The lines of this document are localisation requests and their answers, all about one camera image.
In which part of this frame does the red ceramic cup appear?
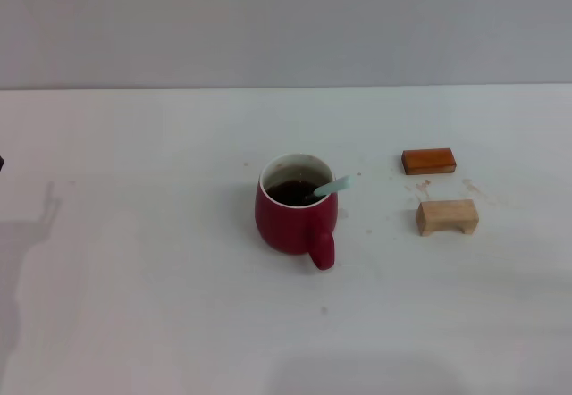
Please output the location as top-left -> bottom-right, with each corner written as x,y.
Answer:
254,152 -> 337,272

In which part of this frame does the spoon with light blue handle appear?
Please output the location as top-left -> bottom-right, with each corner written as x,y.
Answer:
303,174 -> 358,204

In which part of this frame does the dark coffee liquid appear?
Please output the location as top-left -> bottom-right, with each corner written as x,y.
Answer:
266,179 -> 325,207

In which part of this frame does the orange-brown wooden block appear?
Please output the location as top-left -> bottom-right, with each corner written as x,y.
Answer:
400,147 -> 458,176

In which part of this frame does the light wooden bridge block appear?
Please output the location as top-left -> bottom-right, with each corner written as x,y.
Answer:
415,198 -> 480,238

